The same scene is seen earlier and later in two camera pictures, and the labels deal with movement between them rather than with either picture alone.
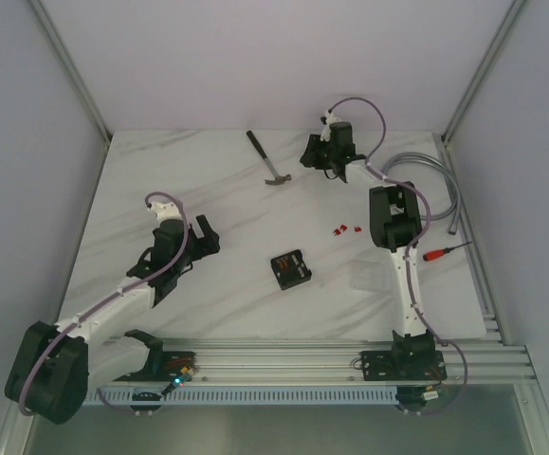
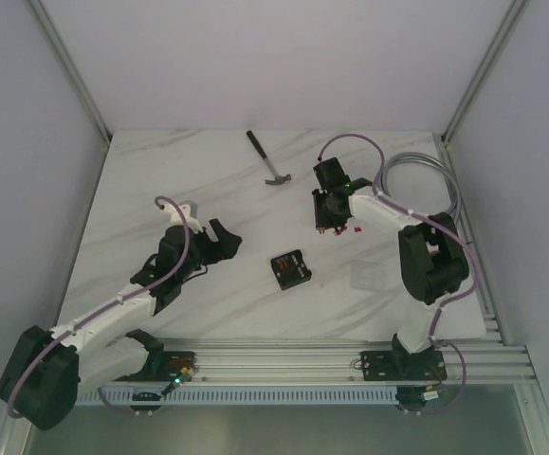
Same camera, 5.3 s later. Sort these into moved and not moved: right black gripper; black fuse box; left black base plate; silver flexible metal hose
Moved: right black gripper
Not moved: silver flexible metal hose; left black base plate; black fuse box
